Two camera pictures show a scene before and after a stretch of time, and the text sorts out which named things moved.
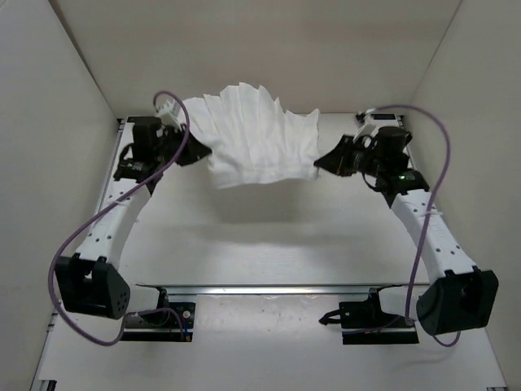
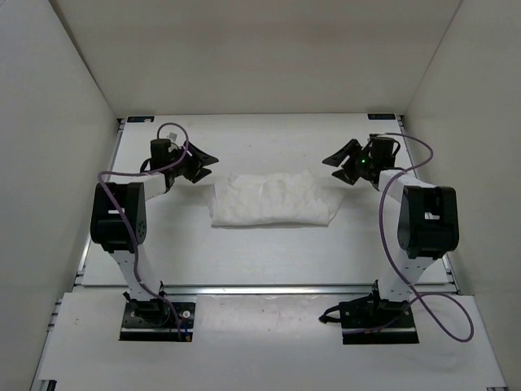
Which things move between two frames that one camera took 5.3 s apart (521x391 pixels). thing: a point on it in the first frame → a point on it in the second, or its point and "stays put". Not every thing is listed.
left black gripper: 196,150 → 198,161
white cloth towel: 252,139 → 276,198
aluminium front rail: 216,289 stays put
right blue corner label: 383,116 stays put
